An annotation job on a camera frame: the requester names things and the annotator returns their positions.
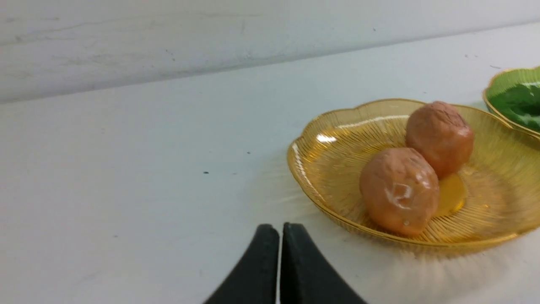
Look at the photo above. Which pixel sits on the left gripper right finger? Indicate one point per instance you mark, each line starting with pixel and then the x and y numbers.
pixel 306 277

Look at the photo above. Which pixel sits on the yellow ribbed plastic plate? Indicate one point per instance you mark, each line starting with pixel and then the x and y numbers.
pixel 492 200

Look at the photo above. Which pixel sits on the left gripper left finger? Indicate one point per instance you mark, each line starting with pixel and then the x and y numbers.
pixel 253 279

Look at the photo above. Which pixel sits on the green ribbed plastic plate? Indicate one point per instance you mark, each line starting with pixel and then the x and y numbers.
pixel 514 96

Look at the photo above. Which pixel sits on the orange toy potato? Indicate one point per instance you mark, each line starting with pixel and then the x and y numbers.
pixel 400 190
pixel 441 135

